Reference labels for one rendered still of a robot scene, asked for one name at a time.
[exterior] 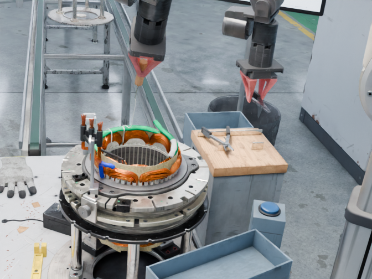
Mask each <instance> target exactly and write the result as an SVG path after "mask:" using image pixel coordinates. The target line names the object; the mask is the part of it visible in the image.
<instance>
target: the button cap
mask: <svg viewBox="0 0 372 279"><path fill-rule="evenodd" d="M260 209H261V210H262V211H263V212H265V213H267V214H277V213H278V211H279V206H278V205H277V204H275V203H273V202H270V201H266V202H263V203H262V204H261V208H260Z"/></svg>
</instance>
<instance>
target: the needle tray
mask: <svg viewBox="0 0 372 279"><path fill-rule="evenodd" d="M292 262H293V260H292V259H291V258H289V257H288V256H287V255H286V254H285V253H284V252H282V251H281V250H280V249H279V248H278V247H277V246H276V245H274V244H273V243H272V242H271V241H270V240H269V239H267V238H266V237H265V236H263V235H262V234H261V233H260V232H259V231H258V230H257V229H253V230H250V231H247V232H244V233H242V234H238V235H235V236H232V237H230V238H227V239H224V240H221V241H218V242H215V243H213V244H210V245H206V246H203V247H201V248H198V249H195V250H192V251H189V252H186V253H184V254H181V255H178V256H175V257H172V258H169V259H166V260H163V261H160V262H158V263H154V264H152V265H149V266H146V279H289V276H290V272H291V267H292Z"/></svg>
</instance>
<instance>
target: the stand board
mask: <svg viewBox="0 0 372 279"><path fill-rule="evenodd" d="M230 130H259V129H258V128H236V129H230ZM199 131H201V130H192V133H191V139H192V141H193V143H194V144H195V146H196V148H197V150H198V151H199V153H200V155H201V157H202V159H203V160H205V161H206V163H207V165H208V168H209V170H210V172H211V174H212V176H213V177H223V176H234V175H252V174H270V173H286V172H287V168H288V164H287V162H286V161H285V160H284V159H283V158H282V157H281V155H280V154H279V153H278V152H277V151H276V149H275V148H274V147H273V145H272V144H271V143H270V142H269V141H268V139H267V138H266V137H265V136H264V135H263V133H262V134H261V135H241V136H230V138H229V144H230V145H231V147H232V148H233V149H234V151H233V150H232V149H229V151H218V144H219V143H217V142H216V141H214V140H213V139H211V138H210V139H208V138H207V137H198V136H197V135H198V132H199ZM215 137H217V138H218V139H220V140H222V141H224V142H225V141H226V140H225V138H226V136H215ZM224 137H225V138H224ZM253 142H264V144H263V149H251V147H252V143H253Z"/></svg>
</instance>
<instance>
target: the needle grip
mask: <svg viewBox="0 0 372 279"><path fill-rule="evenodd" d="M147 64H148V61H146V60H144V59H142V60H140V61H139V65H140V68H141V71H144V70H145V69H146V67H147ZM143 80H144V78H143V77H138V75H137V74H136V78H135V85H137V86H142V84H143Z"/></svg>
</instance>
